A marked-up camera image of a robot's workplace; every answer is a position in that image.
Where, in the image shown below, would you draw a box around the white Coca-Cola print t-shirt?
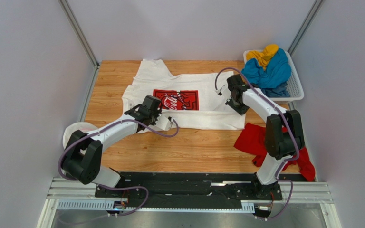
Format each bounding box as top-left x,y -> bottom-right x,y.
122,59 -> 245,130

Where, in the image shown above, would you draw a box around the white mesh laundry bag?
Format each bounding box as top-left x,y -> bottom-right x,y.
62,122 -> 99,149

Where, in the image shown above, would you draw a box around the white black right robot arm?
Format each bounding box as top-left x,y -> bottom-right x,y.
220,75 -> 305,198

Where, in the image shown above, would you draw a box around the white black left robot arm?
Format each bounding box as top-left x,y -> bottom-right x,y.
58,95 -> 162,188

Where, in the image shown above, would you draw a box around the yellow t-shirt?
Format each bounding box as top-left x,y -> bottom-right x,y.
245,44 -> 279,70

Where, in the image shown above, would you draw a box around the blue t-shirt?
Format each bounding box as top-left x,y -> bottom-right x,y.
241,48 -> 291,89

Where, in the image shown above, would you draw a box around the dark blue denim garment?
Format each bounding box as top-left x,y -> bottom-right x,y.
261,82 -> 290,98

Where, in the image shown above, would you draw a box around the red t-shirt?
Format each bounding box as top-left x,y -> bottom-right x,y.
234,123 -> 316,181

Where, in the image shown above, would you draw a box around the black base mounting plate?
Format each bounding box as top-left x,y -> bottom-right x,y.
94,171 -> 308,209

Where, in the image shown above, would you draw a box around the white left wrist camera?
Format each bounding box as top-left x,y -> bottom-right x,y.
155,114 -> 174,131

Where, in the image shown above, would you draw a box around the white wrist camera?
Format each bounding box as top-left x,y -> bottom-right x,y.
216,84 -> 231,99
155,114 -> 174,131

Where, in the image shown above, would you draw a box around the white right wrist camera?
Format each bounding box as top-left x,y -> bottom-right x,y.
216,84 -> 231,99

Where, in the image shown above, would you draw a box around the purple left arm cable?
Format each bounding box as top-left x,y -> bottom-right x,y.
57,117 -> 180,218

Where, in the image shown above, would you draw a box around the aluminium corner post right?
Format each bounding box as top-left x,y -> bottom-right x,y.
288,0 -> 325,55

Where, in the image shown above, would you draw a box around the aluminium corner post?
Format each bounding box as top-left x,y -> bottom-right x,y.
58,0 -> 100,69
288,0 -> 325,55

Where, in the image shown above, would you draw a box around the aluminium frame rail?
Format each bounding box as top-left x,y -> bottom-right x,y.
47,178 -> 334,213

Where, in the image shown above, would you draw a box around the aluminium corner post left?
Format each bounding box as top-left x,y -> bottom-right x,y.
58,0 -> 100,69

